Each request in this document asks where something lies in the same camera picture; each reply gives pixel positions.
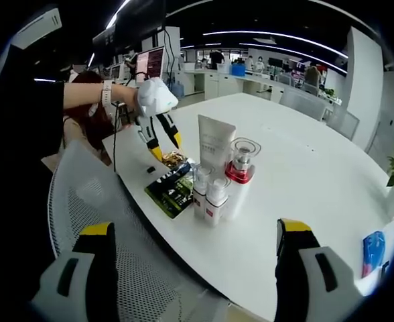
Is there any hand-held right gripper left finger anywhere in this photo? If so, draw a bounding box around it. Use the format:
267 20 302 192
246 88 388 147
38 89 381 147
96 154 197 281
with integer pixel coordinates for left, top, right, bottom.
29 221 120 322

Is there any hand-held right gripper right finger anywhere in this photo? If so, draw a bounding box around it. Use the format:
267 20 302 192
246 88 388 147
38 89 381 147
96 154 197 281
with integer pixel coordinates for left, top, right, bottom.
274 217 356 322

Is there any gold skincare sachet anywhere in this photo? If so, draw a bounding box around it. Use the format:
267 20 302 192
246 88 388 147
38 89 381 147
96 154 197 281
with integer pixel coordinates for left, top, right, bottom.
159 151 188 168

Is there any white skincare tube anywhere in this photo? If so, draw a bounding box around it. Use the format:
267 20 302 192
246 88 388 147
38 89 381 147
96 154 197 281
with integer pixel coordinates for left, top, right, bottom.
197 114 237 175

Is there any green black skincare sachet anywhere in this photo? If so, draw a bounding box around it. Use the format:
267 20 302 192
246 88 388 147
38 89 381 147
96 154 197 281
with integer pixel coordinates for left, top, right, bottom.
144 160 198 219

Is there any white bottle with red collar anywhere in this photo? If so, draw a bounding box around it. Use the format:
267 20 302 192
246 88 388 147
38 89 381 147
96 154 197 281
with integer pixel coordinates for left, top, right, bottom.
224 137 263 221

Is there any beige wristwatch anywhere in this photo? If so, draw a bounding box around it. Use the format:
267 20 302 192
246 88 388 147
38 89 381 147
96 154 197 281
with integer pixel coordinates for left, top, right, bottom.
101 79 114 107

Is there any white background counter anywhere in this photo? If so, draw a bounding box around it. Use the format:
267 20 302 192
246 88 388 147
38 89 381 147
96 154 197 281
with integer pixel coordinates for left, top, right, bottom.
183 68 285 101

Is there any blue tissue pack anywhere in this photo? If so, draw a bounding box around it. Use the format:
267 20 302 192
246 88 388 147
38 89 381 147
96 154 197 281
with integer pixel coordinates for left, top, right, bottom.
362 230 387 278

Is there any ceiling air conditioner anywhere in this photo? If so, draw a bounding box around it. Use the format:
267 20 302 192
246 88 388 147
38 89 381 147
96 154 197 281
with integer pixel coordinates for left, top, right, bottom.
11 8 63 48

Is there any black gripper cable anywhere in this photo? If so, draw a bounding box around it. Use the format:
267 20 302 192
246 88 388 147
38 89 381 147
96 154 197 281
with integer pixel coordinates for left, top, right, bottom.
111 102 120 174

